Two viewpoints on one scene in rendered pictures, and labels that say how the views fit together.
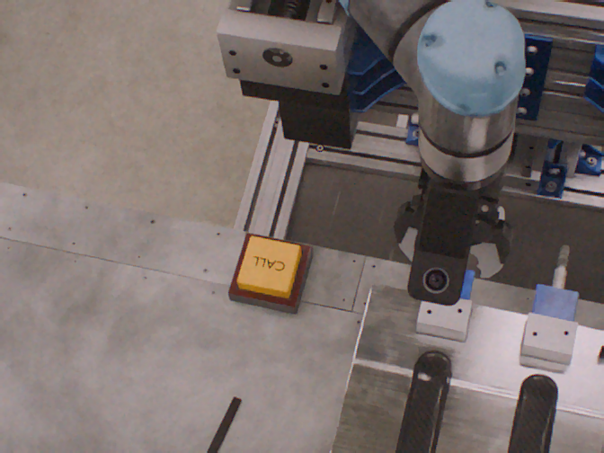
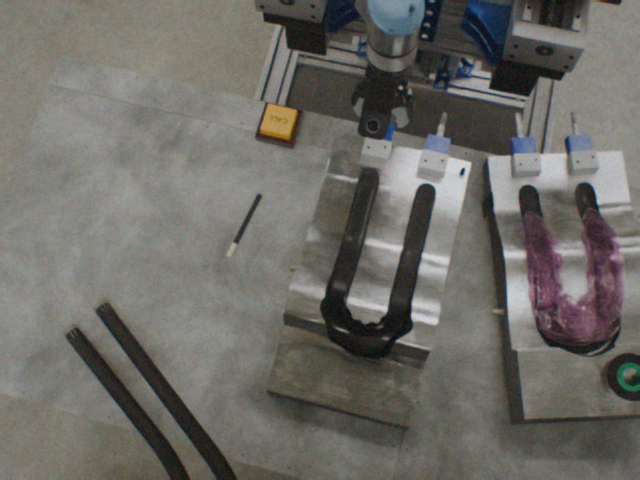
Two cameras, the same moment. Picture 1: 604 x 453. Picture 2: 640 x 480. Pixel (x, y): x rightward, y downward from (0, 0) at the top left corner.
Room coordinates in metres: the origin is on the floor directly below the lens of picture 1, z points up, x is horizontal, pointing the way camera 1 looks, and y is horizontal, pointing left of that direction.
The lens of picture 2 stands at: (-0.12, 0.03, 2.26)
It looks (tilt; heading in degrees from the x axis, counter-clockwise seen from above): 72 degrees down; 358
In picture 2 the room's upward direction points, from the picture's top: 5 degrees counter-clockwise
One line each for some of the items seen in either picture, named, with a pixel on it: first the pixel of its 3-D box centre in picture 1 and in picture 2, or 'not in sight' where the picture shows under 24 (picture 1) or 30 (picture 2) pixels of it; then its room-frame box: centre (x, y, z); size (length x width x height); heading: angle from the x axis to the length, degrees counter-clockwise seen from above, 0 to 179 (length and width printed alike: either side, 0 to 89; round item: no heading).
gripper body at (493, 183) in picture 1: (462, 173); (389, 67); (0.50, -0.14, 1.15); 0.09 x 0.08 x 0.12; 157
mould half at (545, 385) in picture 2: not in sight; (572, 279); (0.18, -0.45, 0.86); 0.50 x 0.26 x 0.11; 175
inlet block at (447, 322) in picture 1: (452, 280); (381, 130); (0.51, -0.15, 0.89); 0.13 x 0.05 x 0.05; 158
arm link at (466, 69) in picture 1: (466, 75); (393, 13); (0.49, -0.14, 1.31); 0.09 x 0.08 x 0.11; 25
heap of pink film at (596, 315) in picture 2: not in sight; (575, 271); (0.18, -0.44, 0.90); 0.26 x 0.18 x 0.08; 175
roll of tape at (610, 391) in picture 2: not in sight; (627, 378); (-0.02, -0.48, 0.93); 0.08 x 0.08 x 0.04
